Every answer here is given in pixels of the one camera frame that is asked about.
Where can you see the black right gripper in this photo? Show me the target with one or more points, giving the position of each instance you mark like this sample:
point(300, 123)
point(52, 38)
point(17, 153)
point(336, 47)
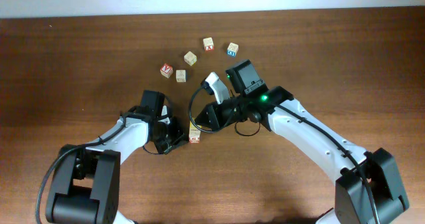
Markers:
point(211, 110)

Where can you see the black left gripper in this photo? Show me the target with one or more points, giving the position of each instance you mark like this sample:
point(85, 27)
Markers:
point(178, 139)

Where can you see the wooden block green 2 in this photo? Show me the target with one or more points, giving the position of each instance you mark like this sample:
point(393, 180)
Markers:
point(193, 130)

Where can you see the wooden block red E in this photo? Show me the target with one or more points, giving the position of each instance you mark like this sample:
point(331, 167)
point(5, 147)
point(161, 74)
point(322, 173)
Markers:
point(194, 138)

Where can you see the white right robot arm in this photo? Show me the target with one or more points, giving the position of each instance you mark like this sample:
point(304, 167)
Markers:
point(368, 185)

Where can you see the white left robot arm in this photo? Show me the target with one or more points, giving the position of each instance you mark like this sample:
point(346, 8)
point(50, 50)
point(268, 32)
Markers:
point(85, 179)

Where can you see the wooden block giraffe top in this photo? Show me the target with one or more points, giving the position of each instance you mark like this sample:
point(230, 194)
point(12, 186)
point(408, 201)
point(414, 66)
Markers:
point(181, 75)

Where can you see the wooden block yellow F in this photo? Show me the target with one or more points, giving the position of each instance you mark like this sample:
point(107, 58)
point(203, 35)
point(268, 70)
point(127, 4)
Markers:
point(190, 58)

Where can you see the wooden block red A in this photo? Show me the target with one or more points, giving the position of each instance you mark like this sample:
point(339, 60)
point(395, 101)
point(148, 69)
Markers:
point(166, 70)

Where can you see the wooden block blue D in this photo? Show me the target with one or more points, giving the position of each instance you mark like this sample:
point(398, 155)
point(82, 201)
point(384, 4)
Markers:
point(232, 49)

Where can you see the wooden block red X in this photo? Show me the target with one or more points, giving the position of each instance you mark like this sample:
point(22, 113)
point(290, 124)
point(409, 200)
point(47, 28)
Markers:
point(208, 44)

